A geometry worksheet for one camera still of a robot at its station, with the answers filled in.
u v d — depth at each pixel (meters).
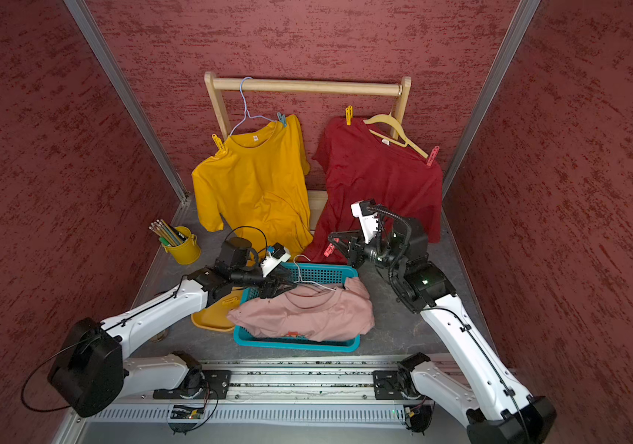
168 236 0.91
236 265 0.66
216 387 0.73
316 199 1.17
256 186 0.91
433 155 0.73
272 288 0.70
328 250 0.64
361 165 0.89
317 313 0.76
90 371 0.40
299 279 0.83
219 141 0.72
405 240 0.46
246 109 0.74
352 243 0.58
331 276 0.90
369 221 0.57
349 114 0.82
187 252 0.95
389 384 0.74
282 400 0.73
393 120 0.76
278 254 0.68
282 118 0.86
